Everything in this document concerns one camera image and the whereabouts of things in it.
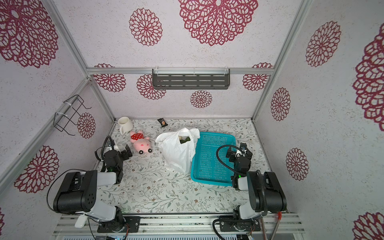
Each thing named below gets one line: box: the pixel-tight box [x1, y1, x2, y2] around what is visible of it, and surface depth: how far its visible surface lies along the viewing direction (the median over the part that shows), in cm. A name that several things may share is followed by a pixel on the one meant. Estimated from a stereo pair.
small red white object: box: [130, 130, 153, 155], surface depth 100 cm
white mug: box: [117, 116, 133, 135], surface depth 111 cm
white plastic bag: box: [155, 127, 201, 174], surface depth 82 cm
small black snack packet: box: [157, 118, 168, 128], surface depth 119 cm
